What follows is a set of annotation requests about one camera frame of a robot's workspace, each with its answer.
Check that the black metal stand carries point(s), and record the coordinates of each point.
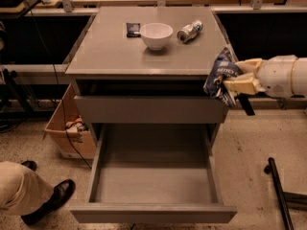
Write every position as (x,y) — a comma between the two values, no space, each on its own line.
(285,199)

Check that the closed grey top drawer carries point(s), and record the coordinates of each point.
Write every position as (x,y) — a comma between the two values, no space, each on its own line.
(150,110)

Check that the white bowl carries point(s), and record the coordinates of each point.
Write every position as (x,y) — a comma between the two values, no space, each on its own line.
(156,35)

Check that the small dark snack packet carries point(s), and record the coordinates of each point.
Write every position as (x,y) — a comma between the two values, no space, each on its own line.
(133,30)

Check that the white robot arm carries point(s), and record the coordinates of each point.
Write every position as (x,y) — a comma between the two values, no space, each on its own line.
(299,76)

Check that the cardboard box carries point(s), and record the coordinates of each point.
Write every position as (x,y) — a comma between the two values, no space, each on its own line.
(67,129)

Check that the crushed silver can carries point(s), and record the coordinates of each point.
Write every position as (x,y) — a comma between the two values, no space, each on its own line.
(189,31)

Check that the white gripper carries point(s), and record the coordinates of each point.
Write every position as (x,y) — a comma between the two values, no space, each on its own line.
(275,75)

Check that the open grey middle drawer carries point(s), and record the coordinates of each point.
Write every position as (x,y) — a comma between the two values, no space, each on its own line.
(154,174)

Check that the blue chip bag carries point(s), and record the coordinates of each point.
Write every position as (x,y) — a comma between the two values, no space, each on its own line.
(223,68)

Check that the beige trouser leg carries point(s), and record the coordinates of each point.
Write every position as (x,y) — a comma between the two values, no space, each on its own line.
(22,191)

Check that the grey drawer cabinet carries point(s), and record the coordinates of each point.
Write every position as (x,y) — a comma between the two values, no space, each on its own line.
(147,65)

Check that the black leather shoe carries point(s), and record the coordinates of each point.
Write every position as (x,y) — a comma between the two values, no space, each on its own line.
(62,193)

